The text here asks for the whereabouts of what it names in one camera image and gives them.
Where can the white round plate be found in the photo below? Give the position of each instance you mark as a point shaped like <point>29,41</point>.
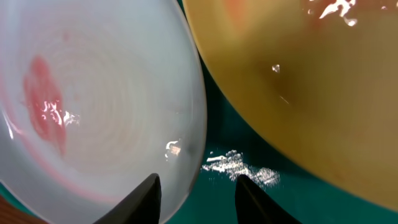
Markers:
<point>95,97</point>

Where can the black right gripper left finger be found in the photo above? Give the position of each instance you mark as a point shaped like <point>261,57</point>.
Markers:
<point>141,206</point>

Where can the blue plastic serving tray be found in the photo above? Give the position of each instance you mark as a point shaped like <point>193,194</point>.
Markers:
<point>232,148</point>

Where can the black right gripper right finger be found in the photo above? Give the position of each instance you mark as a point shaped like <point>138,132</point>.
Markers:
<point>253,205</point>

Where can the yellow plate front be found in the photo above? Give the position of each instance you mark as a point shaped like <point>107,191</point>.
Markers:
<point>316,79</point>

